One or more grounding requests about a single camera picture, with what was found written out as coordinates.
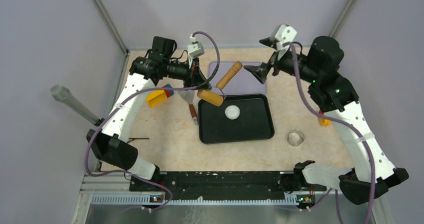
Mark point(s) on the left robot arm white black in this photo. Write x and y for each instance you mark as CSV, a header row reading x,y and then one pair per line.
x,y
158,70

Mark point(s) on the wooden dough roller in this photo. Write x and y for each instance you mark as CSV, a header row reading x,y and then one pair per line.
x,y
213,98

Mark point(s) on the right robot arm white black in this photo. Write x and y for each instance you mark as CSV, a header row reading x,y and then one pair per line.
x,y
372,174

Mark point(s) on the grey microphone on tripod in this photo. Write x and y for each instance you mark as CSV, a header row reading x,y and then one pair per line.
x,y
74,105

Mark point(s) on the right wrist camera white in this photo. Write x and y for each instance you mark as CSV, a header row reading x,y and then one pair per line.
x,y
282,35

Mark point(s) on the black baking tray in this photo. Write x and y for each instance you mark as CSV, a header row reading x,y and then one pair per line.
x,y
254,122

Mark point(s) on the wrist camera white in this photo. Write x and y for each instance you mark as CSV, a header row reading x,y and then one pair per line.
x,y
195,49
282,35

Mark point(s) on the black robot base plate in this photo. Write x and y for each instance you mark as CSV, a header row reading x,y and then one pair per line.
x,y
225,185

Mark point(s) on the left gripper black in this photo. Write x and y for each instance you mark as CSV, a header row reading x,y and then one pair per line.
x,y
194,77

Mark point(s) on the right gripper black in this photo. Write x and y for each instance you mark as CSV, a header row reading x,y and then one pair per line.
x,y
261,71

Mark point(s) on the clear glass cup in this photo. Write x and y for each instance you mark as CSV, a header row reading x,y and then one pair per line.
x,y
295,138

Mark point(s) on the yellow red blue toy block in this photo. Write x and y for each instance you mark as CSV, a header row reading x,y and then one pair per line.
x,y
158,96

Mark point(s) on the metal scraper wooden handle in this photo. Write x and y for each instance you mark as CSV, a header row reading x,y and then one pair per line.
x,y
188,96

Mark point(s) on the lilac rectangular tray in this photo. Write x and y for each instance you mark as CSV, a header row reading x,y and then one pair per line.
x,y
243,83

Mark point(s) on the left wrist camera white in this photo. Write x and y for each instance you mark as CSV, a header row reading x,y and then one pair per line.
x,y
195,49

